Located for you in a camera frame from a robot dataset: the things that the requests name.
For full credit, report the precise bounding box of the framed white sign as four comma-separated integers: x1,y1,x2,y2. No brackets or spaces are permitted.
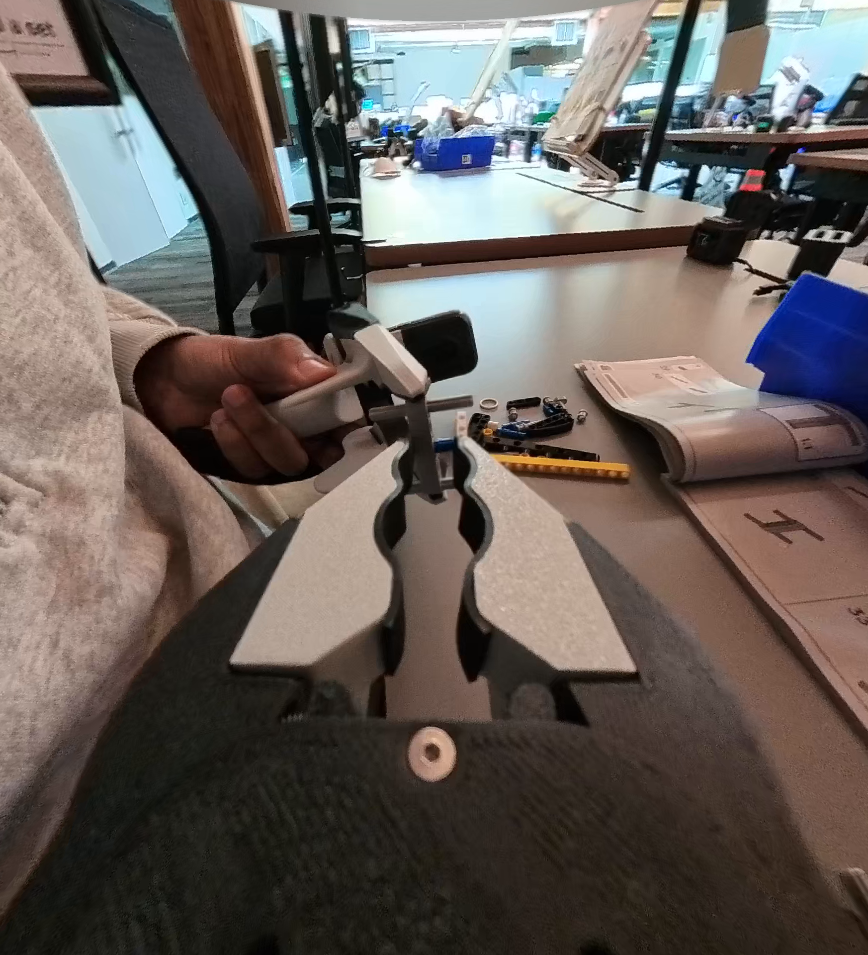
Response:
15,0,123,107

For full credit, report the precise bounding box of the black slotted device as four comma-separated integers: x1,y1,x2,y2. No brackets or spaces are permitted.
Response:
786,227,855,282

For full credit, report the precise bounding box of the black stand pole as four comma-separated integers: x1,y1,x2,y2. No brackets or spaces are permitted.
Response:
637,0,705,192
277,0,350,312

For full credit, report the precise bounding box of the wood-edged grey table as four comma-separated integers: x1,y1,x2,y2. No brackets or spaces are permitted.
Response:
359,158,727,271

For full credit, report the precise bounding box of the long black lego beam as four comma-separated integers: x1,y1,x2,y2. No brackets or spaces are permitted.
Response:
479,440,601,463

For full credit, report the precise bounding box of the dark wall frame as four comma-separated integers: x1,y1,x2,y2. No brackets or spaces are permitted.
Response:
254,40,292,149

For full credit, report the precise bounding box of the person's left forearm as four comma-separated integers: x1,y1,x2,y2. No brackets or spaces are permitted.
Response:
106,287,207,422

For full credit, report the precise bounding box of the person's left hand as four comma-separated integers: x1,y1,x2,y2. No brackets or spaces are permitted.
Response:
136,333,339,483

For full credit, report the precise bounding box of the flat instruction sheet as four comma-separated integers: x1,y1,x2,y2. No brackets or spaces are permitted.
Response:
671,469,868,793

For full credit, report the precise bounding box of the pile of small lego pieces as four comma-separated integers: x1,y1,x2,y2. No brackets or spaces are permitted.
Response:
455,394,592,452

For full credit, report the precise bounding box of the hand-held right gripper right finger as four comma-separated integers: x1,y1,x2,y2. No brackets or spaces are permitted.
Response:
456,436,638,684

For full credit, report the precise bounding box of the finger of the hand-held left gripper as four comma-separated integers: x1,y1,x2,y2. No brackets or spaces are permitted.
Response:
354,324,432,399

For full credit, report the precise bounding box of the open instruction booklet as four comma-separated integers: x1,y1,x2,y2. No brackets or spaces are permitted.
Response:
574,356,868,485

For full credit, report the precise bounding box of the large blue plastic bin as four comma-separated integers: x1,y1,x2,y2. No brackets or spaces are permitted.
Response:
746,273,868,510

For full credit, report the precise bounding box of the black cable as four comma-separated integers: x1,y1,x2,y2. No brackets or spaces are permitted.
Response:
734,256,794,297

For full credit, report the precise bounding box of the document stand with paper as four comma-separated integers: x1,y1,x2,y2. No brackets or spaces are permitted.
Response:
541,0,660,189

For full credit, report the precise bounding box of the black cube box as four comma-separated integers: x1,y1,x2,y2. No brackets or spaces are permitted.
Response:
685,215,749,267

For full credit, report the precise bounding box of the yellow lego beam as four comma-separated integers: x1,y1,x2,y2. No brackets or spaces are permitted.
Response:
489,453,631,479

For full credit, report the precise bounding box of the small blue bin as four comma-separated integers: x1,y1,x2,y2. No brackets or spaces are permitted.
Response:
412,135,497,173

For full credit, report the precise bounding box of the black office chair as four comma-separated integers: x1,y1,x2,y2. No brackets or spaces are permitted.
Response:
94,0,366,338

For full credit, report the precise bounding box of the person's grey hoodie torso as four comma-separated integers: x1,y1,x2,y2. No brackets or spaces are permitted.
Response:
0,0,293,934

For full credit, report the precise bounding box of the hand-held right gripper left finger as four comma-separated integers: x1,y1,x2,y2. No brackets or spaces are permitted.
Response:
230,439,410,719

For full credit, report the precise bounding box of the grey lego piece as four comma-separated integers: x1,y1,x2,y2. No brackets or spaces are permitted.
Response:
368,394,474,502

